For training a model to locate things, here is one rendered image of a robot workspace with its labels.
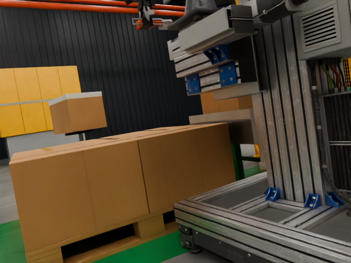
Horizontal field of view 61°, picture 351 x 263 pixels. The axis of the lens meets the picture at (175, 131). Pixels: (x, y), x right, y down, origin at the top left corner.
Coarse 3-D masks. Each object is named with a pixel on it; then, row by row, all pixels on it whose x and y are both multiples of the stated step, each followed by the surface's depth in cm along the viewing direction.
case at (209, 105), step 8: (208, 96) 212; (248, 96) 191; (208, 104) 214; (216, 104) 206; (224, 104) 199; (232, 104) 192; (240, 104) 188; (248, 104) 191; (208, 112) 215; (216, 112) 207
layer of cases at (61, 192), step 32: (160, 128) 246; (192, 128) 177; (224, 128) 182; (32, 160) 132; (64, 160) 139; (96, 160) 145; (128, 160) 153; (160, 160) 161; (192, 160) 171; (224, 160) 181; (32, 192) 132; (64, 192) 138; (96, 192) 145; (128, 192) 153; (160, 192) 161; (192, 192) 170; (32, 224) 132; (64, 224) 138; (96, 224) 145
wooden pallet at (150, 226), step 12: (144, 216) 156; (156, 216) 159; (108, 228) 147; (144, 228) 156; (156, 228) 159; (168, 228) 166; (72, 240) 139; (120, 240) 159; (132, 240) 157; (144, 240) 156; (36, 252) 132; (48, 252) 135; (60, 252) 137; (84, 252) 151; (96, 252) 149; (108, 252) 147
